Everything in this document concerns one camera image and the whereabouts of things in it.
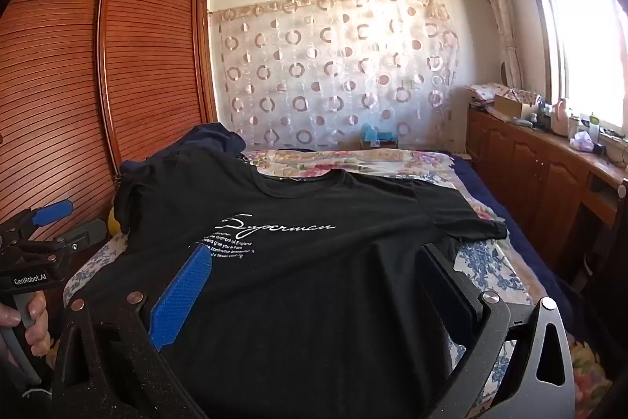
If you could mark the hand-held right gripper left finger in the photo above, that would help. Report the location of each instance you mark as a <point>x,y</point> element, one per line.
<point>181,296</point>

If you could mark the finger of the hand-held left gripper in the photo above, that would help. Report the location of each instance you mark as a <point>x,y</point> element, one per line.
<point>86,232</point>
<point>51,212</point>

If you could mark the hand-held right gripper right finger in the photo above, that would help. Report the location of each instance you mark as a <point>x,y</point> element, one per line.
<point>454,291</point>

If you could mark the black printed t-shirt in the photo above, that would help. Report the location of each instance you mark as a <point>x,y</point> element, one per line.
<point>304,301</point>

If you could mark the person's left hand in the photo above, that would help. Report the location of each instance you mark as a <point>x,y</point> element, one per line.
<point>39,316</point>

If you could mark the navy bed sheet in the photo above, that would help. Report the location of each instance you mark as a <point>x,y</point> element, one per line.
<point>490,198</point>

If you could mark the wooden cabinet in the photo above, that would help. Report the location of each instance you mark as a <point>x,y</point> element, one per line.
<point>530,163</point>

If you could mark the navy blue garment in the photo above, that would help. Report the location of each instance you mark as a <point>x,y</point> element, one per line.
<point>216,139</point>

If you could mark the blue box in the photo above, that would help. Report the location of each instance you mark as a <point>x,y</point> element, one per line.
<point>375,135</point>

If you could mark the wooden slatted wardrobe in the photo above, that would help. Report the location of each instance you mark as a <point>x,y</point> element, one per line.
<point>147,55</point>

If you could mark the floral quilt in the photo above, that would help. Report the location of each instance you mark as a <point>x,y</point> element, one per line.
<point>319,161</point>

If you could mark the cardboard box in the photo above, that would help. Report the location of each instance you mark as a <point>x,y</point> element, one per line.
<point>508,106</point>

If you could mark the pale purple plastic bag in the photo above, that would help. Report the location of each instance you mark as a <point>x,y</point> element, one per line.
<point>582,141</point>

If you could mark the folded floral fabric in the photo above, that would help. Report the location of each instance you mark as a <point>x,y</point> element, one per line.
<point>483,94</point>

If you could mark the pink bottle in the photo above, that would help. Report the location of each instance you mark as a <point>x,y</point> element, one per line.
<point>559,117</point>

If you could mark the circle-patterned sheer curtain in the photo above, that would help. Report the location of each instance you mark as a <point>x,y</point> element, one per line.
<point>319,70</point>

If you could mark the window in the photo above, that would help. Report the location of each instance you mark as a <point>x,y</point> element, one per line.
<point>588,46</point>

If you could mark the floral window curtain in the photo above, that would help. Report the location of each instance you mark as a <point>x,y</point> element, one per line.
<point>495,6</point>

